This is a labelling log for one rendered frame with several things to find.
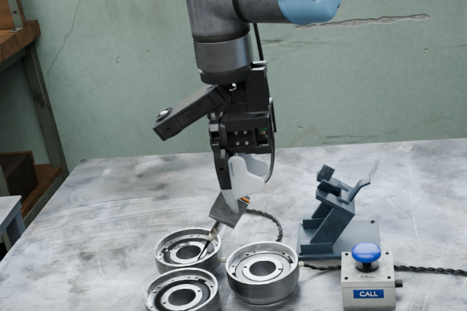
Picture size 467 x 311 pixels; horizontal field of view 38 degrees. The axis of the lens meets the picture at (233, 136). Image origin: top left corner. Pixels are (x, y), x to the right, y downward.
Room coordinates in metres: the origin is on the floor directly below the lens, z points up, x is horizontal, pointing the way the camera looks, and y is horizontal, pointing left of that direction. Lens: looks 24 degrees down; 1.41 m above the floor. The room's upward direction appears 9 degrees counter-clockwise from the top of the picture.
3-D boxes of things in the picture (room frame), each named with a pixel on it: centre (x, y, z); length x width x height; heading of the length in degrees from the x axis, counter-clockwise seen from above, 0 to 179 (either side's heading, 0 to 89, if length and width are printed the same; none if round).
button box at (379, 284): (0.77, -0.16, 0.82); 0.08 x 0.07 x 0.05; 77
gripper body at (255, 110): (0.85, -0.01, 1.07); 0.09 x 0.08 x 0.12; 79
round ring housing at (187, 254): (0.90, 0.10, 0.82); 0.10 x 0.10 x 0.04
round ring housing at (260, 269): (0.83, -0.01, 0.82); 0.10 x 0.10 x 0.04
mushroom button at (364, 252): (0.77, -0.15, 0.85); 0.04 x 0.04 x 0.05
